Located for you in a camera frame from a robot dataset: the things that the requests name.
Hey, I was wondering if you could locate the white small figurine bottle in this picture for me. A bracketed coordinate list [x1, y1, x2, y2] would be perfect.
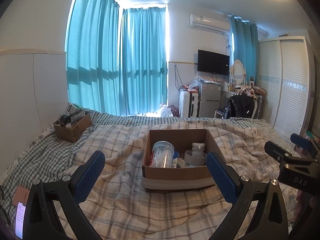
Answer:
[191, 142, 206, 158]

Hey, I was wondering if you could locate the white tape roll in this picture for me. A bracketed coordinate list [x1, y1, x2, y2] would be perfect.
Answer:
[184, 150, 207, 166]

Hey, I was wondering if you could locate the blue tissue pack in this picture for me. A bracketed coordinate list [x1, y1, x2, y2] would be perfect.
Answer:
[172, 151, 188, 168]

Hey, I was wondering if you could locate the clear cotton swab jar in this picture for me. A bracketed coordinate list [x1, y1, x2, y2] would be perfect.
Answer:
[150, 140, 174, 168]

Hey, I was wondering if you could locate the smartphone lit screen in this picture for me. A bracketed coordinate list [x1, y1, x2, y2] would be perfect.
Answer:
[15, 202, 26, 239]

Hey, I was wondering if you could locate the brown leather wallet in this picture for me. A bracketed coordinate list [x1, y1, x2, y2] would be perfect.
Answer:
[12, 185, 30, 206]

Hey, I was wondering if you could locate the checked grey bedsheet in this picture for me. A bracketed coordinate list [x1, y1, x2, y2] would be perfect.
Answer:
[4, 111, 293, 202]

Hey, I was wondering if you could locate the white sliding wardrobe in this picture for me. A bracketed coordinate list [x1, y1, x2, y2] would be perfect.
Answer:
[257, 36, 314, 142]

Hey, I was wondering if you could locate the small SF cardboard box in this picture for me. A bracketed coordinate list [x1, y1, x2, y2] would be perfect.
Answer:
[53, 103, 92, 143]

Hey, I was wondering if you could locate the white oval mirror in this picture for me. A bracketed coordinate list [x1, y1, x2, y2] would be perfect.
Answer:
[230, 60, 246, 85]

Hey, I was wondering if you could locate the silver small fridge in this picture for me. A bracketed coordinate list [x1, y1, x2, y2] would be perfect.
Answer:
[199, 82, 221, 118]

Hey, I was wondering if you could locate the white suitcase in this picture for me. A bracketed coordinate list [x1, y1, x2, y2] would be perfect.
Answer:
[178, 90, 199, 118]

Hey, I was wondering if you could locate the open brown cardboard box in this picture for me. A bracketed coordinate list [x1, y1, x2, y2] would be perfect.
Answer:
[142, 129, 223, 191]

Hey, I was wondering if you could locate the teal curtain right window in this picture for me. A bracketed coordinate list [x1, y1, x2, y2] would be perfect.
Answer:
[231, 16, 259, 83]

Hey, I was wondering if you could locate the white plastic bag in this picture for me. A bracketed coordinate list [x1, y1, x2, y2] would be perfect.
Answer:
[159, 105, 173, 118]

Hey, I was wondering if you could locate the white air conditioner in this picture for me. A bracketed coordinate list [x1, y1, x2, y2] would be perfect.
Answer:
[189, 14, 230, 34]

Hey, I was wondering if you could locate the large teal curtain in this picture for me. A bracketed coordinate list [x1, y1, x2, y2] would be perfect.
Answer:
[65, 0, 168, 116]

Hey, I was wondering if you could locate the black cable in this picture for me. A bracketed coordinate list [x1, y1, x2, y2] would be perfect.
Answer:
[0, 185, 13, 228]

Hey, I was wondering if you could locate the black wall television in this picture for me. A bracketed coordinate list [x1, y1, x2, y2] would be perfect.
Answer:
[197, 50, 229, 76]

